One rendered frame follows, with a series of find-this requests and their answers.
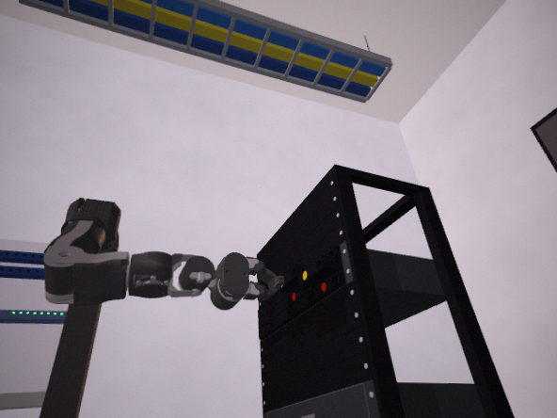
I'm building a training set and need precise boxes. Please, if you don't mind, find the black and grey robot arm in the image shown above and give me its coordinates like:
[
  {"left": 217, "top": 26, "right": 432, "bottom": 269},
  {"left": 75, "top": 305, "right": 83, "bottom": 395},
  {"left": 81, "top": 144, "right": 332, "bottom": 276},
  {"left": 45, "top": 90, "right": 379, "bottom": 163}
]
[{"left": 43, "top": 198, "right": 215, "bottom": 306}]

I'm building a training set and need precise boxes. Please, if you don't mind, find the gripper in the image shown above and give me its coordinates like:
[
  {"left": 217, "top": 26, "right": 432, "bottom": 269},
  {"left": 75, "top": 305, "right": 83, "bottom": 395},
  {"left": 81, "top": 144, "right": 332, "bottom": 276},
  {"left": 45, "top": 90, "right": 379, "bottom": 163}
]
[{"left": 206, "top": 252, "right": 284, "bottom": 311}]

